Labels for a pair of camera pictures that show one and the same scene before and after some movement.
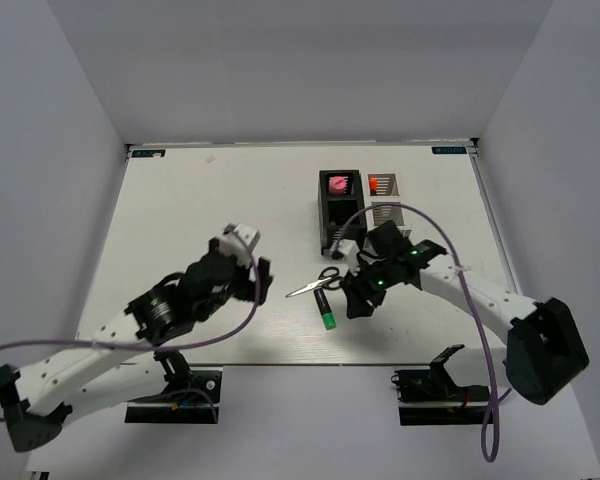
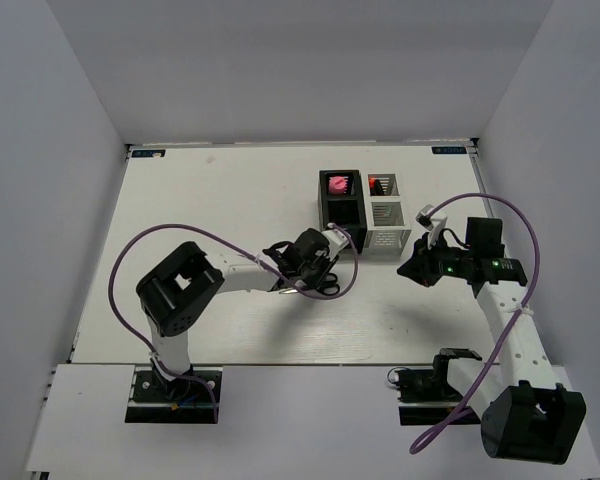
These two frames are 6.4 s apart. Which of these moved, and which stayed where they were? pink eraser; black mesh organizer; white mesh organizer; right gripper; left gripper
Moved: right gripper; left gripper
Stayed: white mesh organizer; pink eraser; black mesh organizer
